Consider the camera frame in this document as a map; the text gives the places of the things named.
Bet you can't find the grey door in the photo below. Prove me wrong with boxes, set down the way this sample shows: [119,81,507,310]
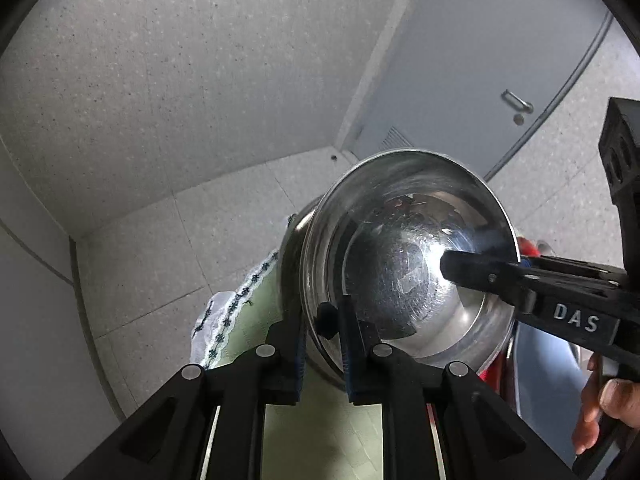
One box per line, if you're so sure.
[336,0,615,181]

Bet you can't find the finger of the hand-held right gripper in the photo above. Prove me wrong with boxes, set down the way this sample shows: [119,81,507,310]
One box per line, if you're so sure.
[520,254,627,287]
[438,250,540,312]

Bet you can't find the person's right hand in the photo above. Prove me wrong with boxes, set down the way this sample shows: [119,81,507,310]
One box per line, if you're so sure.
[571,351,640,457]

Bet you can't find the green embroidered tablecloth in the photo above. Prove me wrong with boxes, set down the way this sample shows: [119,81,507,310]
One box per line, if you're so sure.
[191,214,396,480]

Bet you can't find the door vent grille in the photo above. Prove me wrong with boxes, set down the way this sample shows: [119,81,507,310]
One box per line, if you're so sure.
[381,126,412,154]

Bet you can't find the stainless steel bowl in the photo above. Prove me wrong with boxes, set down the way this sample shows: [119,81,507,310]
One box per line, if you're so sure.
[279,148,522,392]

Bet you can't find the metal door handle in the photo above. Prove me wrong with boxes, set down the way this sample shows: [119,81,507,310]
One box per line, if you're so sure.
[501,88,534,126]

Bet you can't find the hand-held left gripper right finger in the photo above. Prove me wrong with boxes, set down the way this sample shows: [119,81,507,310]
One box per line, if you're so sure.
[339,295,576,480]

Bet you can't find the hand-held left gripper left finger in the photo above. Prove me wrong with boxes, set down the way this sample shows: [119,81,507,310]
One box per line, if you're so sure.
[65,321,307,480]

